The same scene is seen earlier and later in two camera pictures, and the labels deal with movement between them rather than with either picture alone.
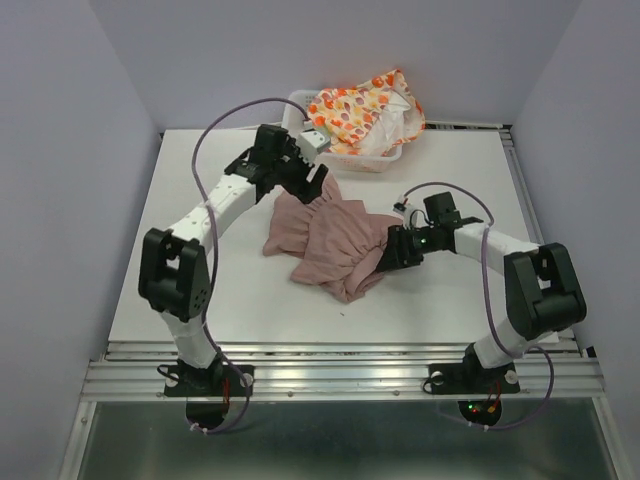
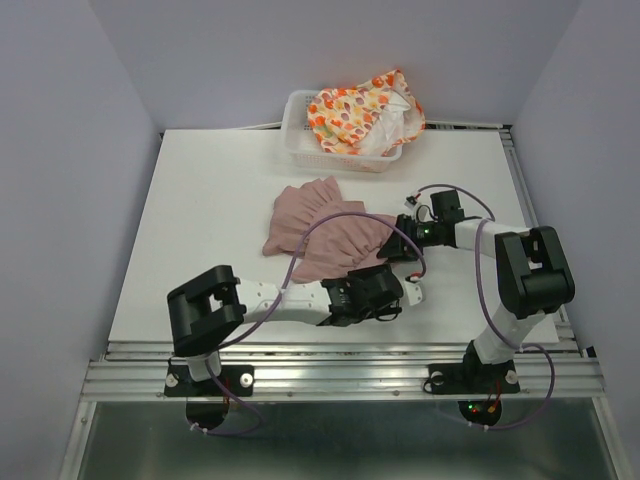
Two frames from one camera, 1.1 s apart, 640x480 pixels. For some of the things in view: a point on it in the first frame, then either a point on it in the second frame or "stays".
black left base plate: [207, 391] stays
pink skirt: [339, 240] stays
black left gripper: [304, 190] → [364, 274]
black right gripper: [398, 253] stays
